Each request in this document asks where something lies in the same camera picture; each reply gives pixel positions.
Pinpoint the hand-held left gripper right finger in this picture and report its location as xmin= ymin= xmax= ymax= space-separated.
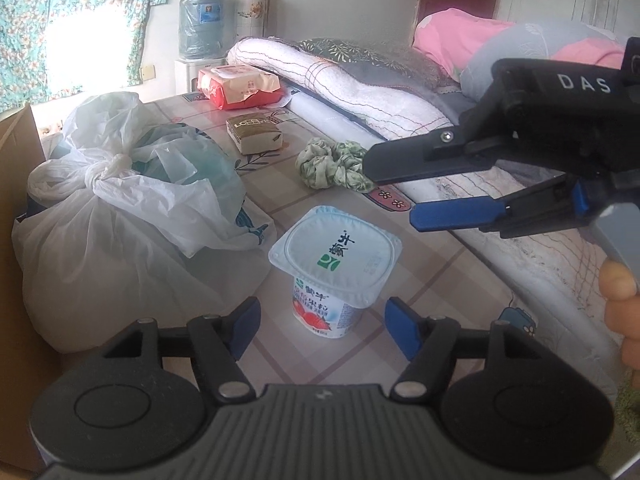
xmin=385 ymin=296 xmax=543 ymax=402

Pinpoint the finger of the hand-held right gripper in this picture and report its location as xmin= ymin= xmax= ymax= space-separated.
xmin=362 ymin=127 xmax=502 ymax=187
xmin=409 ymin=176 xmax=582 ymax=239

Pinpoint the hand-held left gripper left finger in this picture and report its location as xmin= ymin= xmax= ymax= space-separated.
xmin=102 ymin=296 xmax=262 ymax=403

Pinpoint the green floral scrunchie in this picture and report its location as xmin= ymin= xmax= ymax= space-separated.
xmin=295 ymin=138 xmax=376 ymax=192

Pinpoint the white yogurt cup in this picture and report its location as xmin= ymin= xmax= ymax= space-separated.
xmin=268 ymin=205 xmax=403 ymax=339

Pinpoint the brown cardboard box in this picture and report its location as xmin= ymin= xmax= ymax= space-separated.
xmin=0 ymin=102 xmax=48 ymax=473

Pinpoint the person's right hand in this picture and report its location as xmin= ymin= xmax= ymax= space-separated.
xmin=600 ymin=255 xmax=640 ymax=376

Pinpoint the patterned checked bed sheet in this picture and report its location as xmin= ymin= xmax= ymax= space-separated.
xmin=145 ymin=90 xmax=541 ymax=391

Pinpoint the white rolled quilt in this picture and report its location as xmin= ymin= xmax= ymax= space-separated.
xmin=226 ymin=36 xmax=453 ymax=142

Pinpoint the white plastic roll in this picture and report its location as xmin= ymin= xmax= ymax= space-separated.
xmin=290 ymin=91 xmax=386 ymax=148

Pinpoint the white checked mattress pad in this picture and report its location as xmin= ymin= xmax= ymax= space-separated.
xmin=400 ymin=165 xmax=623 ymax=401

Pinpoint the grey leaf-print pillow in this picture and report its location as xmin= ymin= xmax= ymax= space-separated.
xmin=297 ymin=36 xmax=441 ymax=86

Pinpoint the pink and grey quilt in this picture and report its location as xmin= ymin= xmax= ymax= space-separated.
xmin=412 ymin=8 xmax=631 ymax=96

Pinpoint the green-tinted plastic bag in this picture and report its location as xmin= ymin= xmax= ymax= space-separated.
xmin=135 ymin=125 xmax=246 ymax=256

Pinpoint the white tied plastic bag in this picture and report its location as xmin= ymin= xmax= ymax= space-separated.
xmin=12 ymin=91 xmax=273 ymax=353

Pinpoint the red wet wipes pack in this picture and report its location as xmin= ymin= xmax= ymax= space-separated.
xmin=197 ymin=65 xmax=286 ymax=111

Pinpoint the rolled floral mat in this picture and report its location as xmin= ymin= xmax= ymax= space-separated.
xmin=235 ymin=0 xmax=273 ymax=41

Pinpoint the white water dispenser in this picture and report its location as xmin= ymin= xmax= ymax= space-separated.
xmin=174 ymin=57 xmax=226 ymax=96

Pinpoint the blue water bottle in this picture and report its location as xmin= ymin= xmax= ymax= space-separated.
xmin=178 ymin=0 xmax=227 ymax=61

